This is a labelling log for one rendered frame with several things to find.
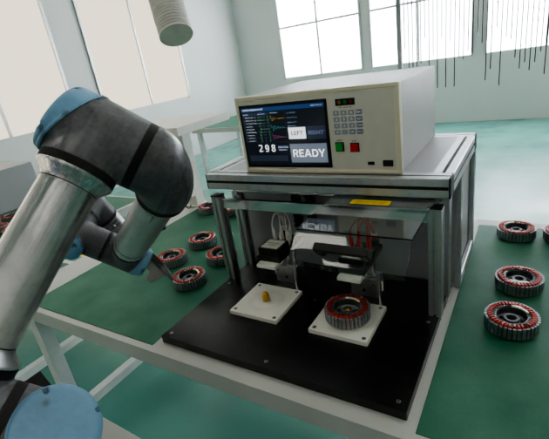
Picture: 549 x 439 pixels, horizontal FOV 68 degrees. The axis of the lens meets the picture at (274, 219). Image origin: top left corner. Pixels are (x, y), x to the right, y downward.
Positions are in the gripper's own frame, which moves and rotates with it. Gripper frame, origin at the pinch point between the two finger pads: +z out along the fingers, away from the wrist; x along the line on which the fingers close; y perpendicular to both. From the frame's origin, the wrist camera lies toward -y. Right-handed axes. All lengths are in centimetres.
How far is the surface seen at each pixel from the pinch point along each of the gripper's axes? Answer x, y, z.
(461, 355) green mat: 77, -22, 18
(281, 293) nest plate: 29.1, -15.4, 14.7
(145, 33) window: -515, -302, 37
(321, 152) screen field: 37, -42, -16
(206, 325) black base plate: 21.1, 4.5, 7.9
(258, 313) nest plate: 30.4, -6.2, 10.6
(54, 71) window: -471, -144, 7
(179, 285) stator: -3.7, -1.7, 11.3
